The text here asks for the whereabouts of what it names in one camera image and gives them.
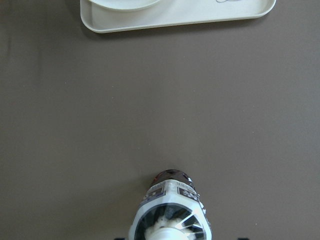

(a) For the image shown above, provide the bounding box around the white round plate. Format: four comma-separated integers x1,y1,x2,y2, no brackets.
90,0,160,12

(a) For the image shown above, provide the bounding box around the cream tray with bunny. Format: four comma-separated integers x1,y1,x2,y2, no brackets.
79,0,276,33

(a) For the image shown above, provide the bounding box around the tea bottle white cap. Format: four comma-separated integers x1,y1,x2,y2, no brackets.
128,169,213,240

